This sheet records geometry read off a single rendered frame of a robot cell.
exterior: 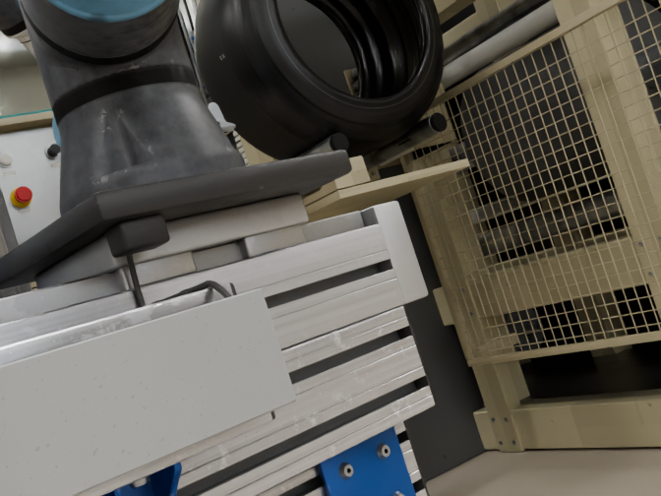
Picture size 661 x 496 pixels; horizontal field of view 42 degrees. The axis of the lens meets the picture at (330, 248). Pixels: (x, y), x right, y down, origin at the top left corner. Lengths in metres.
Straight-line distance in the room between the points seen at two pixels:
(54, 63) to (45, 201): 1.62
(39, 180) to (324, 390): 1.71
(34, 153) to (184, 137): 1.69
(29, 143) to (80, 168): 1.68
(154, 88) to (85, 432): 0.31
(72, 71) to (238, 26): 1.15
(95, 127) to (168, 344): 0.24
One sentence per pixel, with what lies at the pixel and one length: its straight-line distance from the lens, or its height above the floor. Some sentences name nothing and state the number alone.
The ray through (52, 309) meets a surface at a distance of 0.59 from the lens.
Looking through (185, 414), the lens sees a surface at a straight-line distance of 0.47.
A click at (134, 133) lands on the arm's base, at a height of 0.77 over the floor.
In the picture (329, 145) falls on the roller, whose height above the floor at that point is 0.90.
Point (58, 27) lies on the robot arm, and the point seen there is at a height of 0.84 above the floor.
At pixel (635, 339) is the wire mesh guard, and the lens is 1.98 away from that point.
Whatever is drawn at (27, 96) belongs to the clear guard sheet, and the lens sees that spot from 2.36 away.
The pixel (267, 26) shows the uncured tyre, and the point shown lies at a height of 1.16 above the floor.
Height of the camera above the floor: 0.61
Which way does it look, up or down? 3 degrees up
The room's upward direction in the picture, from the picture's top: 18 degrees counter-clockwise
